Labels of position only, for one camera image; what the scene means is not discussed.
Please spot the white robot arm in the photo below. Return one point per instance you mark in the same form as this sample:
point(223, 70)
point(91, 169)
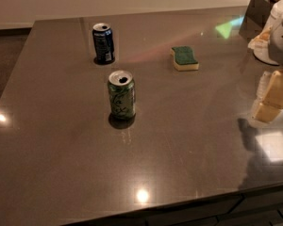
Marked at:
point(268, 48)

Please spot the green soda can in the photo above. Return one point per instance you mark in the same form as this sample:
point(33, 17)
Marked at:
point(121, 91)

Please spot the dark box at table corner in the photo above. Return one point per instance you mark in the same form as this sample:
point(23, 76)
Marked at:
point(255, 18)

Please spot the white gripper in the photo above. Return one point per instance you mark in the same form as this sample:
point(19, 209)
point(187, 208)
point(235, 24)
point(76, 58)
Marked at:
point(281, 44)

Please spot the green and yellow sponge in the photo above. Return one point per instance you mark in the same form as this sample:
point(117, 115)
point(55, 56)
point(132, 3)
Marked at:
point(183, 59)

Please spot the dark blue soda can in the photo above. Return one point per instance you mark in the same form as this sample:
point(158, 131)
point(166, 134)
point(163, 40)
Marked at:
point(103, 43)

